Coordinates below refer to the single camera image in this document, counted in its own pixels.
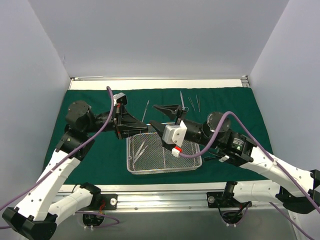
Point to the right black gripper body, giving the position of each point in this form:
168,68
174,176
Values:
180,120

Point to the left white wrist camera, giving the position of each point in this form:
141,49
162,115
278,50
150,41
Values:
120,98

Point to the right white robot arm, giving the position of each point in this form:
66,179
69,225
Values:
284,183

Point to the steel surgical scissors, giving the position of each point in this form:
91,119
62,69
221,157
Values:
145,110

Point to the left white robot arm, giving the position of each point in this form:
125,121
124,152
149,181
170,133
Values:
80,132

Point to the wire mesh instrument tray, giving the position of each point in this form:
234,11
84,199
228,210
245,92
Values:
155,159

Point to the aluminium front rail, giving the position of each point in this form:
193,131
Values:
141,198

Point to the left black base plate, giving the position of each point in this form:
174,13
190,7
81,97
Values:
108,202

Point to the short steel tweezers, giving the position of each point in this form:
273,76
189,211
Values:
191,103

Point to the long steel tweezers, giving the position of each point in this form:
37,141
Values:
139,154

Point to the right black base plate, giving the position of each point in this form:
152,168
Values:
217,199

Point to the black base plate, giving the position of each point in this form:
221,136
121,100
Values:
108,202
217,199

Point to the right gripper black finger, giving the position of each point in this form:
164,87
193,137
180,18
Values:
170,111
159,128

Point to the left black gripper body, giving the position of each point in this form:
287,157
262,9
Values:
118,121

